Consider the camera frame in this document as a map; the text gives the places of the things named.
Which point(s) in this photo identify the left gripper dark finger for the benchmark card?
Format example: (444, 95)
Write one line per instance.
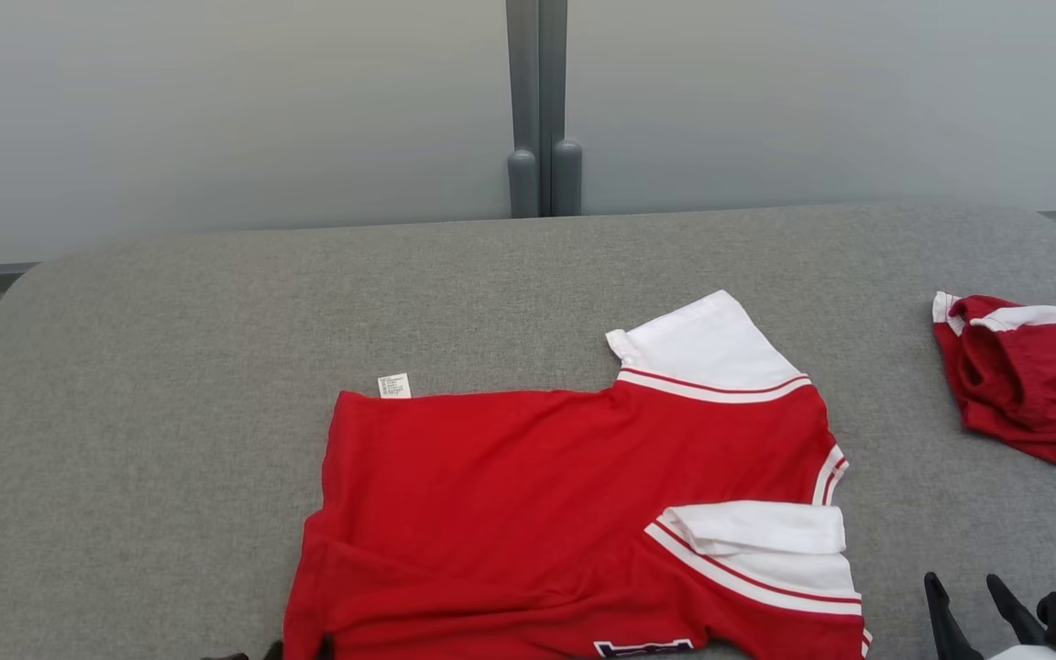
(225, 656)
(273, 654)

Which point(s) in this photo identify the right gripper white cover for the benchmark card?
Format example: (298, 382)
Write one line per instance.
(1032, 654)

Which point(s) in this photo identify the red shorts with white stripe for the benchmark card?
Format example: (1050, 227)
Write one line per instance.
(1041, 385)

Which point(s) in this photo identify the red shirt with white sleeves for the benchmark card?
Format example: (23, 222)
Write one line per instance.
(537, 495)

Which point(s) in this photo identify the grey cylindrical post cap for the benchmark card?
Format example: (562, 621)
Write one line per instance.
(522, 183)
(567, 179)

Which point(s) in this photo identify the grey vertical partition post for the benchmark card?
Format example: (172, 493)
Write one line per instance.
(537, 73)

